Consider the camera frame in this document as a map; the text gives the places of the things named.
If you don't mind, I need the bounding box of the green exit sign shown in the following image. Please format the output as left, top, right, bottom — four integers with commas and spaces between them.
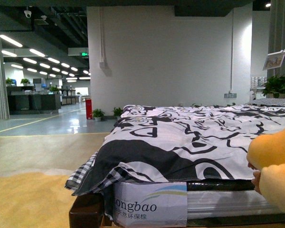
80, 52, 89, 57

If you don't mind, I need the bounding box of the potted green plant right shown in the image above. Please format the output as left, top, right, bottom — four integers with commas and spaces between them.
262, 76, 285, 98

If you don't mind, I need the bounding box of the small potted plant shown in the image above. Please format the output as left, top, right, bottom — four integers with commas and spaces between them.
113, 107, 123, 120
92, 109, 105, 122

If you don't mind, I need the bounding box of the white security camera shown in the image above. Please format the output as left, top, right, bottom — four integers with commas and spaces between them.
24, 9, 32, 19

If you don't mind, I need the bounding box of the red fire extinguisher box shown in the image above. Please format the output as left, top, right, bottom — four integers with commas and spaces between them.
85, 99, 93, 120

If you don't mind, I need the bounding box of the checkered pillow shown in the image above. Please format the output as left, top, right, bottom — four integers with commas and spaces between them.
247, 98, 285, 107

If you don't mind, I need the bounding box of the small potted plant right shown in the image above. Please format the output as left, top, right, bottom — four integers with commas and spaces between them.
113, 107, 123, 120

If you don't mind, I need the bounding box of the black and white patterned sheet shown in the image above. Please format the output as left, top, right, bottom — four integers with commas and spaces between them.
72, 104, 285, 196

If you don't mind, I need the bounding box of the framed picture on shelf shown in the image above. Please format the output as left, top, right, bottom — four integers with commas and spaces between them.
263, 54, 284, 70

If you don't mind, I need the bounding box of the white mattress brand label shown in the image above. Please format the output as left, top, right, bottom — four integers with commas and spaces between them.
113, 182, 188, 228

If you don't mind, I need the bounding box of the black white checkered cloth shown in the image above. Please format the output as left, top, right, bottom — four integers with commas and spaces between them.
65, 152, 130, 195

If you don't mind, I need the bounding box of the wall junction box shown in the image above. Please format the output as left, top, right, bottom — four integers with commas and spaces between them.
99, 62, 106, 69

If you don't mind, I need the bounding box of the wooden bed frame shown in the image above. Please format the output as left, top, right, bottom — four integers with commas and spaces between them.
69, 193, 285, 228

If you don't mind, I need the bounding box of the dark office counter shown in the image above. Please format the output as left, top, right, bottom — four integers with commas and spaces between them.
6, 86, 61, 115

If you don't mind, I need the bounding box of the wall power socket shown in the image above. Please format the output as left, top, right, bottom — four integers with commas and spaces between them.
224, 93, 237, 99

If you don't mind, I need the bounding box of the orange plush toy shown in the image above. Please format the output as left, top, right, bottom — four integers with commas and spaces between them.
247, 129, 285, 213

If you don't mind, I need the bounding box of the white mattress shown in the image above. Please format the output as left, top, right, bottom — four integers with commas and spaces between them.
104, 179, 285, 222

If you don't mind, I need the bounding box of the small potted plant left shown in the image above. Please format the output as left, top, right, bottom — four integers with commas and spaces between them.
92, 109, 105, 122

